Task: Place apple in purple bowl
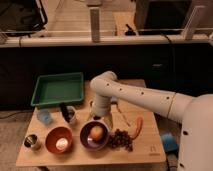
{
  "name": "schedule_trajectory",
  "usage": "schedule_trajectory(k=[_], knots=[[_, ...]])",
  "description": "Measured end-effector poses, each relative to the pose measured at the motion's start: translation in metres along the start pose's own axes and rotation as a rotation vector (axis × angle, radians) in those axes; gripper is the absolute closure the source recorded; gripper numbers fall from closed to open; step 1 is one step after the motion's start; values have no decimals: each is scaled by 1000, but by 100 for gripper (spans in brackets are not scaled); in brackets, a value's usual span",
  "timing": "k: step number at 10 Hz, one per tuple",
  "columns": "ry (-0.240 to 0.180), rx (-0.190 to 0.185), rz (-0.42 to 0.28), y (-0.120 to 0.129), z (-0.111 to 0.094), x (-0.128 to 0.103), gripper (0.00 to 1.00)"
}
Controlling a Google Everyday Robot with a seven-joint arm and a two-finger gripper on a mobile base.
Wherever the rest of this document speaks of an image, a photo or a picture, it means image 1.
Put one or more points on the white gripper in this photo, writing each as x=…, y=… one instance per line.
x=101, y=106

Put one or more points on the orange apple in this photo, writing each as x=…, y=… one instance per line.
x=96, y=133

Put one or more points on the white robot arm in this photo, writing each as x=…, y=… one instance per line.
x=195, y=114

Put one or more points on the purple bowl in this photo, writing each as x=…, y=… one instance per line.
x=88, y=142

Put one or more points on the orange bowl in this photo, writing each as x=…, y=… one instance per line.
x=54, y=135

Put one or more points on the white mug with black tool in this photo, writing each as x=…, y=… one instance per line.
x=68, y=113

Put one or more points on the bunch of dark grapes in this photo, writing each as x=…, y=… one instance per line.
x=120, y=139

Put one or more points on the orange carrot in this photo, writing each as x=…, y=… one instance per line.
x=139, y=123

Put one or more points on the green plastic tray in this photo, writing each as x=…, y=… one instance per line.
x=51, y=90

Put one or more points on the wooden board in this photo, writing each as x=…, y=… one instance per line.
x=147, y=147

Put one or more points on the white egg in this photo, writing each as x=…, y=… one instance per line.
x=62, y=144

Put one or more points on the small metal cup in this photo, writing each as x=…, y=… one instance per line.
x=32, y=142

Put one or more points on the blue sponge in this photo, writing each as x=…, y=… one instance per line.
x=169, y=142

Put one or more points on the white vertical post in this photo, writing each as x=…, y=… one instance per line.
x=95, y=24

